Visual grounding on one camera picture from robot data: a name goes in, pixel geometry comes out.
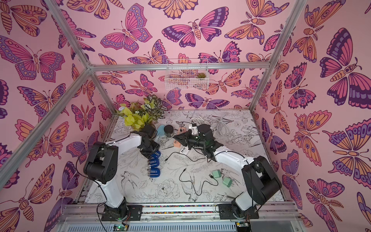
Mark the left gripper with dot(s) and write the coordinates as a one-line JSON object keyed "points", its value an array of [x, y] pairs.
{"points": [[157, 146]]}

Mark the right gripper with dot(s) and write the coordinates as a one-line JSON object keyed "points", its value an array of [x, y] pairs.
{"points": [[185, 139]]}

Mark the white power strip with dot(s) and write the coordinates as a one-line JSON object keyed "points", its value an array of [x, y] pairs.
{"points": [[184, 150]]}

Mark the orange power strip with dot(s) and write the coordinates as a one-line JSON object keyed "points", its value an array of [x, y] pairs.
{"points": [[180, 131]]}

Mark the green charger adapter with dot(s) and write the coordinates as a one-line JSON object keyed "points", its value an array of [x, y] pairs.
{"points": [[227, 182], [216, 174]]}

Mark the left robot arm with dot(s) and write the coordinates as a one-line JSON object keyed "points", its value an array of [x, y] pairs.
{"points": [[102, 162]]}

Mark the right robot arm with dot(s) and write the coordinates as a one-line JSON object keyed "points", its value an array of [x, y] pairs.
{"points": [[261, 180]]}

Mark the blue clip bottom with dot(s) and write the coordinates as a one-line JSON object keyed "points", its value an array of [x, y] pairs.
{"points": [[154, 172]]}

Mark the potted green plant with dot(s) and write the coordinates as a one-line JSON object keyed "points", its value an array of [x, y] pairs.
{"points": [[141, 113]]}

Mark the small succulent in basket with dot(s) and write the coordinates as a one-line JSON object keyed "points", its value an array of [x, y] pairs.
{"points": [[201, 75]]}

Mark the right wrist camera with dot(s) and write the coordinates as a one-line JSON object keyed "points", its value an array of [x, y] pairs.
{"points": [[194, 128]]}

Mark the white wire basket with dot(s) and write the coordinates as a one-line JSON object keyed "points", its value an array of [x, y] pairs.
{"points": [[182, 74]]}

